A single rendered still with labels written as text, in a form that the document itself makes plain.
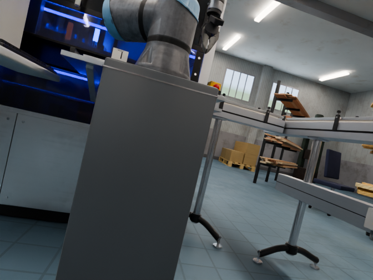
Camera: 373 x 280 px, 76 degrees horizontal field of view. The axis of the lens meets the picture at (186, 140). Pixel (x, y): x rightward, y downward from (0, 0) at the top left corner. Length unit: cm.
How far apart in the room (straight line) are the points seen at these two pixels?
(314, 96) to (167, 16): 1054
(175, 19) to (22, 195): 126
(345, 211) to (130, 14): 131
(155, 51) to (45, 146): 103
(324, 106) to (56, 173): 1064
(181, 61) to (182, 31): 7
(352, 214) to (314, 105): 969
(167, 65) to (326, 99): 1092
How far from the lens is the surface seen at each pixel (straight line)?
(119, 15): 72
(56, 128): 148
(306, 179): 172
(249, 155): 788
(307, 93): 1085
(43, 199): 156
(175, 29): 63
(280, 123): 188
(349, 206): 148
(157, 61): 59
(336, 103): 1168
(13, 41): 144
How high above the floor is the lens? 67
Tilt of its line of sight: 1 degrees down
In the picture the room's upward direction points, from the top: 13 degrees clockwise
